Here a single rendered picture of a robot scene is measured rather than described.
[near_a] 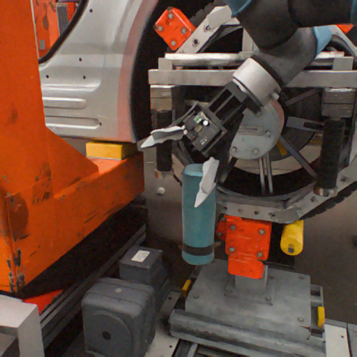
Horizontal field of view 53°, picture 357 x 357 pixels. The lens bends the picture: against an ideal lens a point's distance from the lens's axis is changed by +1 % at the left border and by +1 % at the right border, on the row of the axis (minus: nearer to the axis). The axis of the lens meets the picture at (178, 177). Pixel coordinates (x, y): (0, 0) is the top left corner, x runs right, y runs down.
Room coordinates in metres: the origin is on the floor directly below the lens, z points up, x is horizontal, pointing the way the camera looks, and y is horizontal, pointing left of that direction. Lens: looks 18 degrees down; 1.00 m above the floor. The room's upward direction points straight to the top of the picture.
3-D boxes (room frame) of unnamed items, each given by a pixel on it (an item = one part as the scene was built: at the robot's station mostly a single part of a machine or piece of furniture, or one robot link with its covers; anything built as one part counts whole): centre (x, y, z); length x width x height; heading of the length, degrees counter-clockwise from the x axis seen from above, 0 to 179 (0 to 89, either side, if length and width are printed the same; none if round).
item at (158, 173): (0.78, 0.03, 0.83); 0.04 x 0.04 x 0.16
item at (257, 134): (0.88, -0.18, 0.85); 0.21 x 0.14 x 0.14; 161
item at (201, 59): (0.86, -0.07, 1.03); 0.19 x 0.18 x 0.11; 161
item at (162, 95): (0.81, 0.02, 0.93); 0.09 x 0.05 x 0.05; 161
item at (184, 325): (1.11, -0.26, 0.13); 0.50 x 0.36 x 0.10; 71
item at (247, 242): (0.98, -0.22, 0.48); 0.16 x 0.12 x 0.17; 161
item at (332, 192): (0.67, -0.29, 0.83); 0.04 x 0.04 x 0.16
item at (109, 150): (1.24, 0.23, 0.71); 0.14 x 0.14 x 0.05; 71
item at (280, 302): (1.11, -0.26, 0.32); 0.40 x 0.30 x 0.28; 71
